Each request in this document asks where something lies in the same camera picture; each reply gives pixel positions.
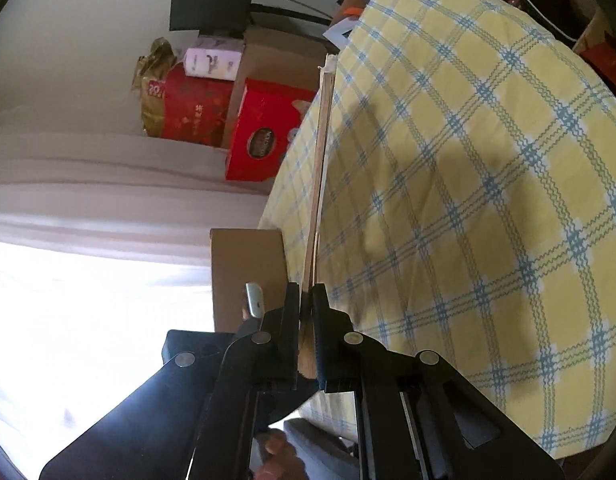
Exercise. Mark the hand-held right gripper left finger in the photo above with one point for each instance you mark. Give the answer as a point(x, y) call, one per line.
point(288, 340)

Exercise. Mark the red gift bag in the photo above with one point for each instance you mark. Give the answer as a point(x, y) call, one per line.
point(198, 110)

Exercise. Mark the person's right hand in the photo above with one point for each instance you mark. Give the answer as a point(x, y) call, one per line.
point(283, 460)

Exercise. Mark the white tissue pack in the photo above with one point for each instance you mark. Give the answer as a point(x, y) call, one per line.
point(213, 60)

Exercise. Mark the large brown cardboard carton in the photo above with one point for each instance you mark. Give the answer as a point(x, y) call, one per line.
point(283, 60)

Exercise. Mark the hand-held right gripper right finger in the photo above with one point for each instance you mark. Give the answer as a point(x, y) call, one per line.
point(325, 350)

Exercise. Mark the gold gift bag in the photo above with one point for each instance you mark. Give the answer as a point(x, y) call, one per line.
point(153, 90)

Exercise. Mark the yellow plaid tablecloth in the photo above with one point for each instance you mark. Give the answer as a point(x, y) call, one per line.
point(463, 210)

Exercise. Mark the grey-white paper folding fan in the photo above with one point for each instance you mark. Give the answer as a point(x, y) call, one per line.
point(320, 185)

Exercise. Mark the black speaker on stand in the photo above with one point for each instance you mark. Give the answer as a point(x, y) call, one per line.
point(208, 7)

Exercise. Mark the red gift box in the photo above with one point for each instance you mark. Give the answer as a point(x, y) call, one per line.
point(268, 120)

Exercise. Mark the white curtain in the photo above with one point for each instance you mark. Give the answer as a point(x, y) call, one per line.
point(113, 185)

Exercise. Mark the brown cardboard box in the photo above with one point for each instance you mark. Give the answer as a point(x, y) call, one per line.
point(248, 260)

